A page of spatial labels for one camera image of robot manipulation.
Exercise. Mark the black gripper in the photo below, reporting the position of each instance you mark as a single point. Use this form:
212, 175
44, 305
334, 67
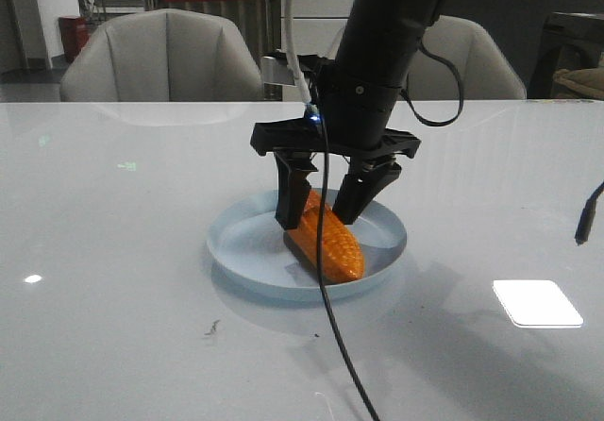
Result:
354, 100

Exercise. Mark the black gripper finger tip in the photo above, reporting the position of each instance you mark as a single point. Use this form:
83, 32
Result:
587, 216

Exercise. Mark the orange plastic corn cob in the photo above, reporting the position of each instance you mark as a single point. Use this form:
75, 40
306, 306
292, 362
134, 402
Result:
342, 258

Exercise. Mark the light blue round plate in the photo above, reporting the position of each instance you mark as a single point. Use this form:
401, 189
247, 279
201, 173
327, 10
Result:
250, 246

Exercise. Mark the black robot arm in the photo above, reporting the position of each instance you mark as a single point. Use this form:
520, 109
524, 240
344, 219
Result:
423, 12

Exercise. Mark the beige cushion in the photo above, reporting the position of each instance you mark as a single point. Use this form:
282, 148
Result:
583, 83

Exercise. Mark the grey upholstered chair right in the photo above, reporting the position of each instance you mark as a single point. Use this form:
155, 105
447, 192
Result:
458, 59

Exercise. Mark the grey upholstered chair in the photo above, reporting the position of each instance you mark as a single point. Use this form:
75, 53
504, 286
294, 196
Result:
458, 59
164, 55

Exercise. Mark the dark wooden armchair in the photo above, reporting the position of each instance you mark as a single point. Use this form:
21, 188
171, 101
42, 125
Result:
571, 41

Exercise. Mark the white cabinet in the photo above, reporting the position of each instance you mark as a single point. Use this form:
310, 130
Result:
317, 25

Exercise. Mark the grey upholstered chair left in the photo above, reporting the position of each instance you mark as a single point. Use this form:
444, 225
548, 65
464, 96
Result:
164, 55

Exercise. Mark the grey counter with white top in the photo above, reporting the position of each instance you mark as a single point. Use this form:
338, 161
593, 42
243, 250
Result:
516, 25

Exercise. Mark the red trash bin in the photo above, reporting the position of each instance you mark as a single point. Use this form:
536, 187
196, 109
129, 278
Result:
74, 35

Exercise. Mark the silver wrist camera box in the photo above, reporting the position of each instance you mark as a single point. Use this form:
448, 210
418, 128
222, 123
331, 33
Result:
275, 70

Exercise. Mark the metal barrier post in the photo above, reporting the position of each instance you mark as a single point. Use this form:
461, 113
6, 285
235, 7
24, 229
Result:
272, 91

